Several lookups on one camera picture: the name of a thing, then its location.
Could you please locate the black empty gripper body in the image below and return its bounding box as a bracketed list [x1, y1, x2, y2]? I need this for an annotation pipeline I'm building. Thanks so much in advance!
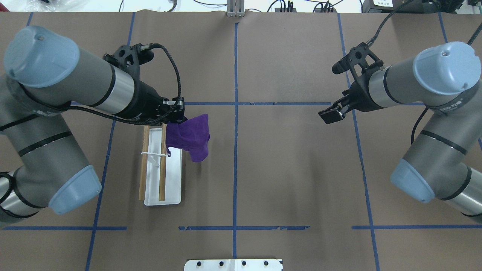
[332, 81, 375, 113]

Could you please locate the black gripper body with towel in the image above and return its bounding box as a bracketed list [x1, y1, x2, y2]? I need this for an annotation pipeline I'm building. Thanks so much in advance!
[125, 81, 188, 124]

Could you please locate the purple towel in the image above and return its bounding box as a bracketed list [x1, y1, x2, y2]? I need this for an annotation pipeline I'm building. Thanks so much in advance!
[165, 114, 210, 163]

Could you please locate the grey robot arm empty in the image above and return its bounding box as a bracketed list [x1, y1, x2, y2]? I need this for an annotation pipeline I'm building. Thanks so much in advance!
[319, 41, 482, 223]

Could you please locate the grey robot arm with towel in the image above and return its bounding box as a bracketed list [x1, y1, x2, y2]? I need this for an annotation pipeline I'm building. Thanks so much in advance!
[1, 26, 186, 228]

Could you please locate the wooden rack rod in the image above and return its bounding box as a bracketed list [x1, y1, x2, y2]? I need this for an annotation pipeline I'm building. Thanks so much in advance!
[138, 126, 150, 201]
[158, 124, 167, 201]

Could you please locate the white rack crossbar support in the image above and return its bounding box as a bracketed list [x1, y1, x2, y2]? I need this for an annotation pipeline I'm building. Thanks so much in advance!
[141, 152, 167, 167]

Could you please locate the white rack base tray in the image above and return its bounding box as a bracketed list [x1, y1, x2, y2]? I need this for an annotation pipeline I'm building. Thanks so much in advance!
[143, 128, 182, 206]

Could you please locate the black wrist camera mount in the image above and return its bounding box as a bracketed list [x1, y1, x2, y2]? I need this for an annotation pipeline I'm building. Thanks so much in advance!
[102, 43, 154, 79]
[331, 42, 384, 85]

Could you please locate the black braided cable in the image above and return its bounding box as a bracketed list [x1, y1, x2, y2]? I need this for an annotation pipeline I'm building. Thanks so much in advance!
[367, 0, 419, 46]
[62, 43, 183, 125]

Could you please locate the grey metal bracket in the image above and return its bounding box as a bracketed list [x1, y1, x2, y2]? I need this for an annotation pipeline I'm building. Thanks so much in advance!
[227, 0, 246, 17]

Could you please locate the white camera stand base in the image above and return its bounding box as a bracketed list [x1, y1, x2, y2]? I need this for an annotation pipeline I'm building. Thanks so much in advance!
[184, 259, 284, 271]

